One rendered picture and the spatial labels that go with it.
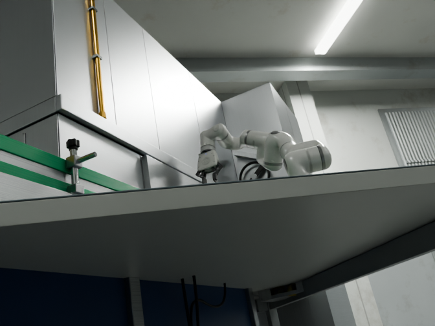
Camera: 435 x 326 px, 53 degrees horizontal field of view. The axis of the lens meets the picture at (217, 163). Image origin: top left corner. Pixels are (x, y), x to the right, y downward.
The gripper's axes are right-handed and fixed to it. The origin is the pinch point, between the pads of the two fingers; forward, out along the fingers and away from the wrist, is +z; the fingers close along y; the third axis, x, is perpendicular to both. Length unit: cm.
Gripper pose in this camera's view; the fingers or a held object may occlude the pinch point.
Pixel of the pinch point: (210, 180)
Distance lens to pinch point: 205.5
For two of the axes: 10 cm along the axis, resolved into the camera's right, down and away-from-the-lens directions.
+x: 4.7, 5.0, 7.3
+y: 8.8, -3.2, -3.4
